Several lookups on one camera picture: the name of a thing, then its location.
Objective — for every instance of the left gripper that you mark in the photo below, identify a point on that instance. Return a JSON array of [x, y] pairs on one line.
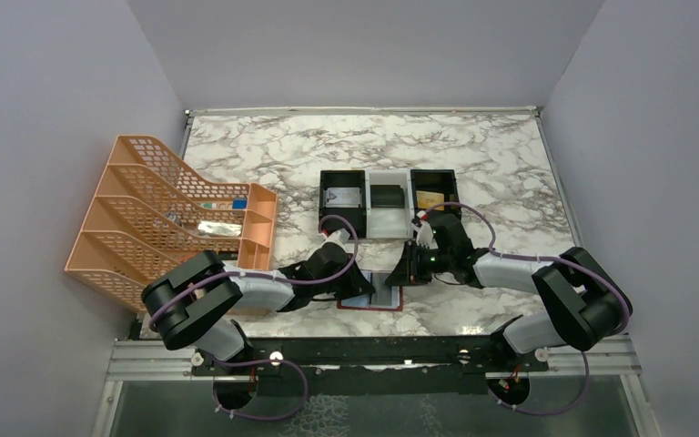
[[350, 276]]

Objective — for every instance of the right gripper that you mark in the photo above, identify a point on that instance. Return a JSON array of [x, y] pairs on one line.
[[410, 269]]

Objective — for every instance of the red card holder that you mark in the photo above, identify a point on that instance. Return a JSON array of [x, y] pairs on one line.
[[384, 298]]

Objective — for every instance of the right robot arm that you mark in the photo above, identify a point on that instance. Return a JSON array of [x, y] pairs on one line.
[[582, 305]]

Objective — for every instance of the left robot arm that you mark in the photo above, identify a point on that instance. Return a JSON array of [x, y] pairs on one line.
[[187, 306]]

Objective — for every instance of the silver card in bin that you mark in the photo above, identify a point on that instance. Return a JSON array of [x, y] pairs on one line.
[[342, 197]]

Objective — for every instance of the gold card in bin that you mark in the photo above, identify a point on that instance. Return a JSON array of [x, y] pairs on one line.
[[429, 199]]

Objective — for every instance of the black card in bin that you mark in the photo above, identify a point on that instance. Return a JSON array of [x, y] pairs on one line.
[[387, 196]]

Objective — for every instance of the white middle bin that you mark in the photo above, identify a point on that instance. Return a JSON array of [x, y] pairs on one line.
[[389, 209]]

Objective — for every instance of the left black bin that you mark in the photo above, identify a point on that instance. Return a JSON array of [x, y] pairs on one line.
[[357, 217]]

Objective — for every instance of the black bin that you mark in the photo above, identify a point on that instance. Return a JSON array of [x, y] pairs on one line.
[[444, 181], [357, 217]]

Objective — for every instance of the right black bin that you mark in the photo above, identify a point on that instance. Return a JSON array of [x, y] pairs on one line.
[[444, 181]]

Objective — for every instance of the silver foil packet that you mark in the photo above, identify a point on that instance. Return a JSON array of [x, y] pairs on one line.
[[219, 229]]

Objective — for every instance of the orange plastic file organizer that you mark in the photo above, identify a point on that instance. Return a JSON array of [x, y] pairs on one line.
[[142, 221]]

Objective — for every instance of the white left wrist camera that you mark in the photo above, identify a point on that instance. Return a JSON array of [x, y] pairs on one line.
[[338, 237]]

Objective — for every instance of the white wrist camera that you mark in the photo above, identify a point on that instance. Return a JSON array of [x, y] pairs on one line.
[[338, 237], [423, 232]]

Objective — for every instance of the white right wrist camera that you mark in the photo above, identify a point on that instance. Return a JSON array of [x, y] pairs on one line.
[[423, 232]]

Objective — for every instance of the black mounting rail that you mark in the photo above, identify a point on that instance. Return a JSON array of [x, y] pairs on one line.
[[289, 367]]

